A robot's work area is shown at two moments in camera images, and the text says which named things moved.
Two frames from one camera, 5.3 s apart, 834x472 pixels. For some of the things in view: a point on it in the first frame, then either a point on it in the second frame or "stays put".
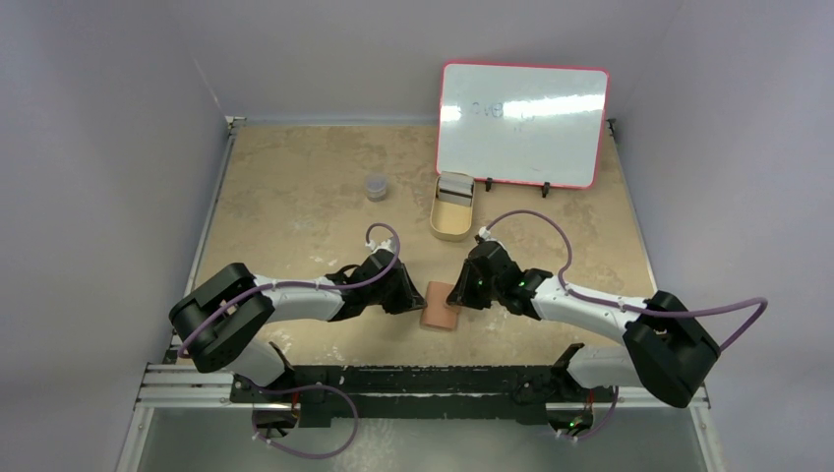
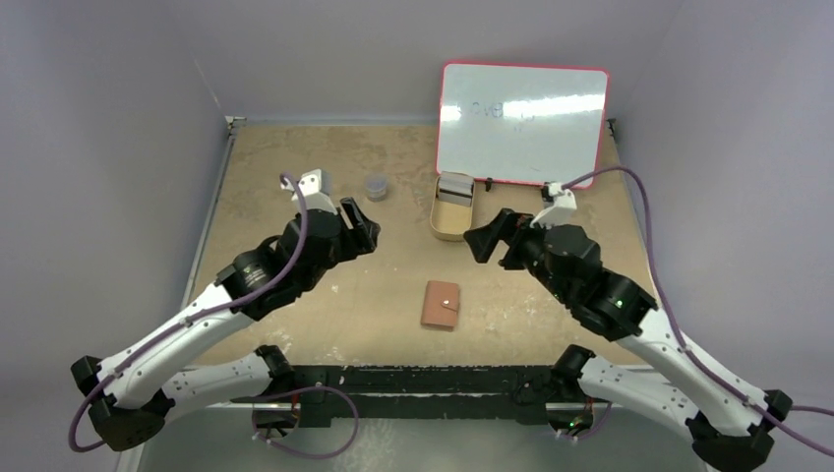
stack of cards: x=455 y=187 stays put
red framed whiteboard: x=522 y=123 stays put
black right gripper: x=473 y=282 to x=510 y=236
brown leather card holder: x=438 y=313 stays put
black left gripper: x=408 y=299 to x=366 y=231
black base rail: x=377 y=393 stays put
